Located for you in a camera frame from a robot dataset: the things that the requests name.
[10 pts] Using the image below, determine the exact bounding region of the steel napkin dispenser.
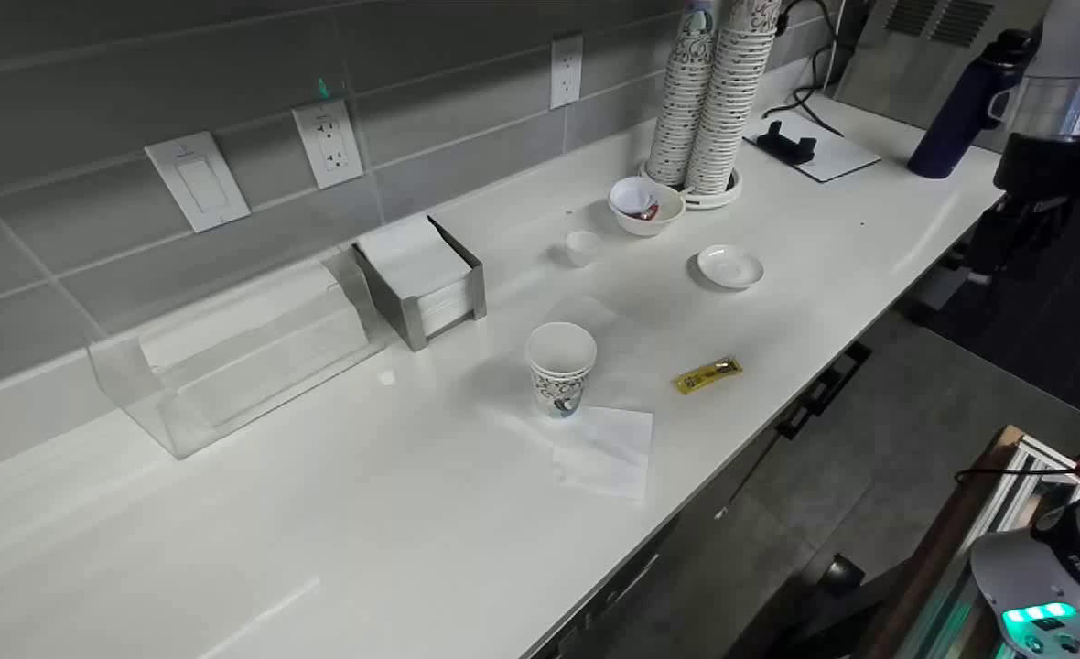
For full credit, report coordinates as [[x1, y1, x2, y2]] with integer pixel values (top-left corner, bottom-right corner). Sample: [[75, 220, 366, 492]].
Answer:
[[355, 218, 482, 351]]

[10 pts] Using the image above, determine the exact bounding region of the black charger block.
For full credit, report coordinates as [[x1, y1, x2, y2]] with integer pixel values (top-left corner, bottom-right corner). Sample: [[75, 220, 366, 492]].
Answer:
[[754, 120, 815, 167]]

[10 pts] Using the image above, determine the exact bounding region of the patterned paper cup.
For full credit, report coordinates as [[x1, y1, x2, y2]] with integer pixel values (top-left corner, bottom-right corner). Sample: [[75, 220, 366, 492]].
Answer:
[[525, 324, 595, 418]]

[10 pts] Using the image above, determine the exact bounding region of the tall paper cup stack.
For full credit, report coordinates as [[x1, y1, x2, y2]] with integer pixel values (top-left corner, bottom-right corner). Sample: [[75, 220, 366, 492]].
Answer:
[[684, 0, 778, 196]]

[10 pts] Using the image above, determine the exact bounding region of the dark blue water bottle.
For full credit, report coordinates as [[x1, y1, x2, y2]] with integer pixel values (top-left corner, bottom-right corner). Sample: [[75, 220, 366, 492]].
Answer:
[[908, 29, 1037, 179]]

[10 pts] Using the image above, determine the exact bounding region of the small white wall outlet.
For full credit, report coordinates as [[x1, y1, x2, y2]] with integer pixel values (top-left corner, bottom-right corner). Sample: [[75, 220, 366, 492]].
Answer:
[[549, 37, 581, 106]]

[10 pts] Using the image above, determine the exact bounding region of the yellow sachet packet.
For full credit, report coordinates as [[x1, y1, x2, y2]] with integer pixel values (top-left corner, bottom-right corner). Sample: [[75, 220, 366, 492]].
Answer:
[[675, 358, 738, 397]]

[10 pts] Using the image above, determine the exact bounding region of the white paper napkin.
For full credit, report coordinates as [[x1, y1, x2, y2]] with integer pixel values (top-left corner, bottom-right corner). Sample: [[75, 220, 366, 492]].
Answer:
[[553, 406, 655, 503]]

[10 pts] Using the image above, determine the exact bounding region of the white wall power outlet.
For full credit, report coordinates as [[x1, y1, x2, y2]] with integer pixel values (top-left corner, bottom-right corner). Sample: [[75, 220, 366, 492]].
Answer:
[[294, 98, 362, 187]]

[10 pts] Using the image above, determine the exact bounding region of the white round cup tray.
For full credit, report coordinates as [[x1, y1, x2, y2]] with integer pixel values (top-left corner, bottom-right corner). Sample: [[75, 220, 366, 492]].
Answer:
[[639, 160, 744, 218]]

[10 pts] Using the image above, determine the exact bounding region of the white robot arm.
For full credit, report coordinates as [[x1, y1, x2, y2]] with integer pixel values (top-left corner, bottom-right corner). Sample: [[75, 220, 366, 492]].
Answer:
[[994, 0, 1080, 203]]

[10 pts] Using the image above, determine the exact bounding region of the clear acrylic organizer box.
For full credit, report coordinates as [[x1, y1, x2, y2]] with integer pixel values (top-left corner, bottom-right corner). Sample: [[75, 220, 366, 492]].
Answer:
[[86, 253, 389, 459]]

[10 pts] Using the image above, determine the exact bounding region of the white flat board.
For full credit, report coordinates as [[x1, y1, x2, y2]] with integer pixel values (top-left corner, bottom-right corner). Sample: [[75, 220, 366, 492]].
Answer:
[[745, 115, 880, 184]]

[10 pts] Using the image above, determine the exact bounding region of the white wall switch plate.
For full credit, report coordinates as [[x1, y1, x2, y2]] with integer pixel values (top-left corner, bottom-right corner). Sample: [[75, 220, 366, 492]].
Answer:
[[146, 132, 248, 232]]

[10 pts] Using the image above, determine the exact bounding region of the white bowl with wrappers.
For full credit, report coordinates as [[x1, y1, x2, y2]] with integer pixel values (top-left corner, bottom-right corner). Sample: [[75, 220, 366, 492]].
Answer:
[[608, 178, 684, 239]]

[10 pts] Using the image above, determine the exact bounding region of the white saucer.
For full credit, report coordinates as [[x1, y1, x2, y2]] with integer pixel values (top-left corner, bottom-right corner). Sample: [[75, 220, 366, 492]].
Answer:
[[697, 246, 765, 295]]

